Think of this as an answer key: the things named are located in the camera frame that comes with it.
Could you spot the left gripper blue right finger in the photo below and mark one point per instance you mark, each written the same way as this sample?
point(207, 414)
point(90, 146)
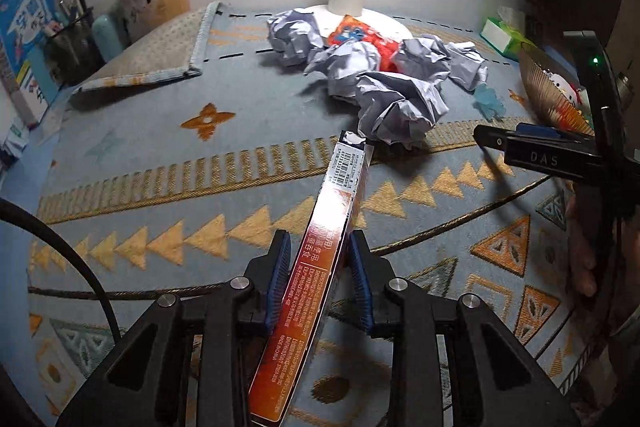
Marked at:
point(358, 255)

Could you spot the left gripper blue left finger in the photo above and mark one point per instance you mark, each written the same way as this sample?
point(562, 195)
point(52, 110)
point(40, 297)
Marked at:
point(279, 259)

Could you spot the hello kitty white plush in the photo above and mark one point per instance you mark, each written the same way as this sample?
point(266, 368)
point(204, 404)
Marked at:
point(567, 90)

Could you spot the long red cardboard box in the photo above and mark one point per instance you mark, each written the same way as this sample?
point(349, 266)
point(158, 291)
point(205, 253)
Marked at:
point(311, 282)

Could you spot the paper pile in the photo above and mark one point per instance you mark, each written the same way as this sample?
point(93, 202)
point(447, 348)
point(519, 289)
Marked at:
point(395, 108)

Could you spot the orange snack packet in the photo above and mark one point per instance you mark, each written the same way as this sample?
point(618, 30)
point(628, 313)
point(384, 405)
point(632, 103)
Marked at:
point(350, 28)

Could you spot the person's right hand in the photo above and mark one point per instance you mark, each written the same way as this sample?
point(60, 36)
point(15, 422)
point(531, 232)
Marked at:
point(581, 255)

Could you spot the woven golden basket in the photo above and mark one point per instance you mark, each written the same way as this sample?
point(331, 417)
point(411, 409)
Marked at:
point(547, 102)

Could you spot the patterned blue woven mat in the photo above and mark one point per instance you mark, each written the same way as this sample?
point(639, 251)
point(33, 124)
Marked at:
point(178, 187)

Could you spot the green tissue box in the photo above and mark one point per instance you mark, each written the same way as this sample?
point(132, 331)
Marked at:
point(505, 32)

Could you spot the mint green case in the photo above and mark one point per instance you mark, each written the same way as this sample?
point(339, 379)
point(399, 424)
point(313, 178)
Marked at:
point(106, 35)

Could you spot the black mesh pen cup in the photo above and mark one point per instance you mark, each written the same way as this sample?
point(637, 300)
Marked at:
point(71, 53)

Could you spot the blue study book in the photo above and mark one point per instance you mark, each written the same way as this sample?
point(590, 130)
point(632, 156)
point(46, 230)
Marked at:
point(25, 27)

